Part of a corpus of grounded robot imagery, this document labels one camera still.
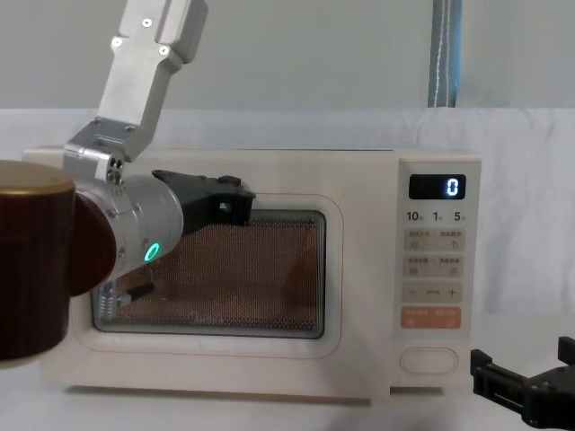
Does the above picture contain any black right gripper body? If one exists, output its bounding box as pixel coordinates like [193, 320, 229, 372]
[519, 365, 575, 428]

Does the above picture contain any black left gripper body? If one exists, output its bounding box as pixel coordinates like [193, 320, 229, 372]
[151, 169, 257, 235]

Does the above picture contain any oven control panel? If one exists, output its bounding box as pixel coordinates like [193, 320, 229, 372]
[393, 156, 482, 390]

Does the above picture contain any cream microwave oven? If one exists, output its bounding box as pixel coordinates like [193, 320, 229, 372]
[22, 147, 482, 406]

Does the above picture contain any white curtain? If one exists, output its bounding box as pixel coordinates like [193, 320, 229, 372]
[0, 0, 575, 315]

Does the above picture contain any thin dark cable silver plug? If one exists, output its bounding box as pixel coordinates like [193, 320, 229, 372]
[100, 265, 156, 321]

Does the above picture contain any grey striped post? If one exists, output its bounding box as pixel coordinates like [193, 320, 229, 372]
[426, 0, 464, 109]

